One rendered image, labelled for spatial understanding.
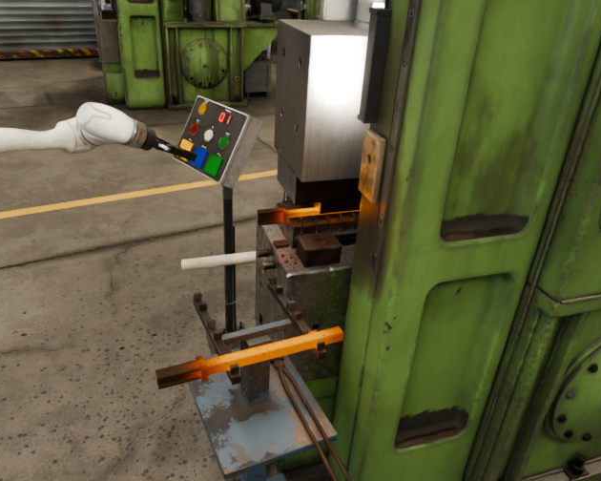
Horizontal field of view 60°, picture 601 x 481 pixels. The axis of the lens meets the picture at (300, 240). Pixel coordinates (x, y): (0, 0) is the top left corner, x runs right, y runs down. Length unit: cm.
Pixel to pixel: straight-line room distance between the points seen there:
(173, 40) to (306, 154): 493
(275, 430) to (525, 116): 99
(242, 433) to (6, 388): 151
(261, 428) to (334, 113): 85
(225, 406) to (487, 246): 80
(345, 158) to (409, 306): 46
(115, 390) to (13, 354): 58
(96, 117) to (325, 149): 70
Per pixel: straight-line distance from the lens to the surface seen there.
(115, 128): 174
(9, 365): 281
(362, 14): 159
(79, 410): 249
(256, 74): 698
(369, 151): 136
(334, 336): 125
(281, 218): 168
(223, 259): 214
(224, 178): 200
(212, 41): 640
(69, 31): 940
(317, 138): 148
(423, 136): 120
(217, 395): 148
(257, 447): 137
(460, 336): 169
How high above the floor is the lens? 176
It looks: 29 degrees down
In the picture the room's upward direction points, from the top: 4 degrees clockwise
